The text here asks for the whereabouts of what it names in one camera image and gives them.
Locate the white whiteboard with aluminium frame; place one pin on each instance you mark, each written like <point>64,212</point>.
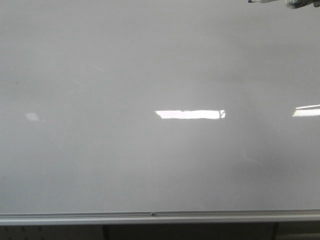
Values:
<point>118,112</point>

